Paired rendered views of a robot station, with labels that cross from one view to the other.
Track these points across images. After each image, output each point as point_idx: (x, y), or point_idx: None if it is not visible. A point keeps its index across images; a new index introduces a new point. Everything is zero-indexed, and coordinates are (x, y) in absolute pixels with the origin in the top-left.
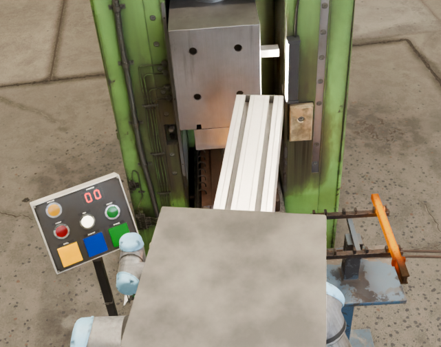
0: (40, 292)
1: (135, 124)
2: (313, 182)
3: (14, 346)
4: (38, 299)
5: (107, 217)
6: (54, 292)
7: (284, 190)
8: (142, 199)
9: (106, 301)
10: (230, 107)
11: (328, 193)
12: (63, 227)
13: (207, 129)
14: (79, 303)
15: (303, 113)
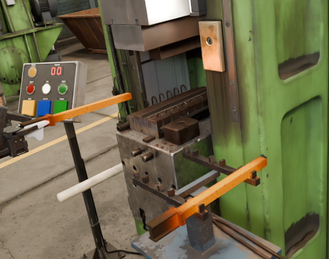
0: (120, 192)
1: (106, 27)
2: (235, 135)
3: (76, 210)
4: (115, 195)
5: (58, 91)
6: (126, 196)
7: (212, 136)
8: (121, 108)
9: (79, 182)
10: (127, 1)
11: (253, 158)
12: (32, 86)
13: (117, 25)
14: (127, 209)
15: (210, 33)
